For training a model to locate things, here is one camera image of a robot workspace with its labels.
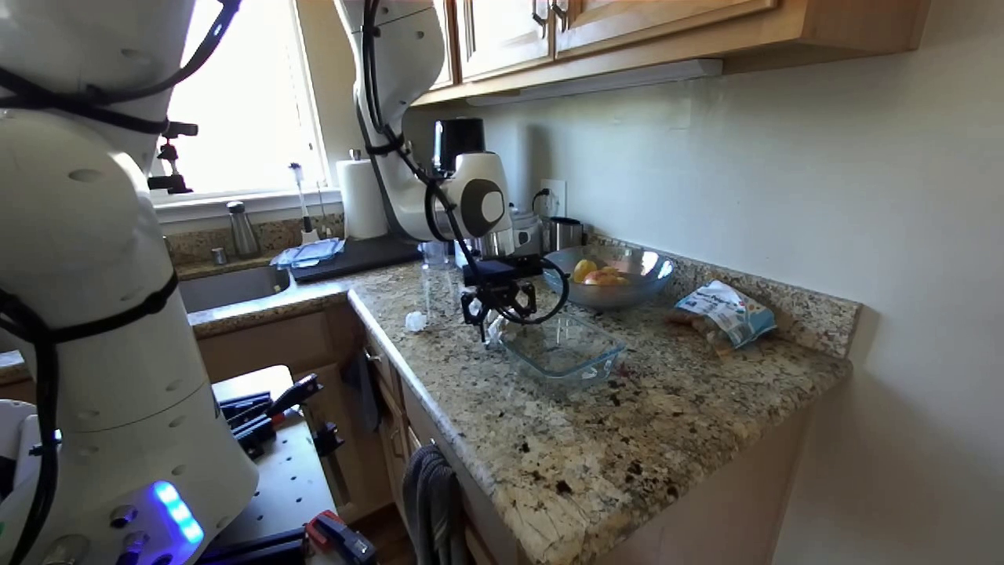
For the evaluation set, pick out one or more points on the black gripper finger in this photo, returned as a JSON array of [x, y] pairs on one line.
[[553, 330], [495, 330]]

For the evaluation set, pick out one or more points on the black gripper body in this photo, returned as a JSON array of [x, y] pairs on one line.
[[503, 287]]

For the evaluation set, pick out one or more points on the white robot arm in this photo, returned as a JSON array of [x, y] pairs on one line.
[[133, 455]]

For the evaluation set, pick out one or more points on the clear square glass bowl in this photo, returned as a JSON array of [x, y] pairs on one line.
[[577, 362]]

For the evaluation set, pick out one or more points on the small white garlic piece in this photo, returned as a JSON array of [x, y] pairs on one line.
[[415, 322]]

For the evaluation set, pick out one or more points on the round glass fruit bowl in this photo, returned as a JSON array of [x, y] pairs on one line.
[[647, 276]]

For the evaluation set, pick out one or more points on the orange fruit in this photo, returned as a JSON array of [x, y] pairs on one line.
[[597, 279]]

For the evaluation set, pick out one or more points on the clear plastic bottle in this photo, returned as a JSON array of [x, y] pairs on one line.
[[438, 279]]

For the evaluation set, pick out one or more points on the black tray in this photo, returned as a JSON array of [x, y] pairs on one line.
[[363, 255]]

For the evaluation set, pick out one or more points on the black coffee maker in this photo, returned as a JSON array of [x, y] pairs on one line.
[[457, 138]]

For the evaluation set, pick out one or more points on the white paper towel roll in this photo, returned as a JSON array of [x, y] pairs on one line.
[[363, 200]]

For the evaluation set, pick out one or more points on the blue white snack bag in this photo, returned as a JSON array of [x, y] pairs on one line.
[[737, 315]]

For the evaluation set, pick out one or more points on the grey hanging towel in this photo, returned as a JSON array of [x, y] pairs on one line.
[[435, 511]]

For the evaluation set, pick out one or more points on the blue cloth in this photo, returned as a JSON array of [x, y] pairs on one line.
[[307, 255]]

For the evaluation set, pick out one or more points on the wooden upper cabinet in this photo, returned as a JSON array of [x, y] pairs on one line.
[[537, 46]]

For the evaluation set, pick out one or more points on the black clamp tool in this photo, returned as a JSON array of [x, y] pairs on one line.
[[252, 418]]

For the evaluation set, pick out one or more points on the red blue clamp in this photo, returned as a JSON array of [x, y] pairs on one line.
[[336, 541]]

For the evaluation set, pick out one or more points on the perforated black work table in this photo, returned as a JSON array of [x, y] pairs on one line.
[[290, 492]]

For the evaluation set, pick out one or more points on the sink faucet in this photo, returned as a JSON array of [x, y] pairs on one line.
[[244, 232]]

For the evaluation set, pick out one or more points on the white wall outlet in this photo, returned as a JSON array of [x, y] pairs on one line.
[[556, 195]]

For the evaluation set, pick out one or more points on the black camera on mount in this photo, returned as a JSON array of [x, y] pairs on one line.
[[169, 180]]

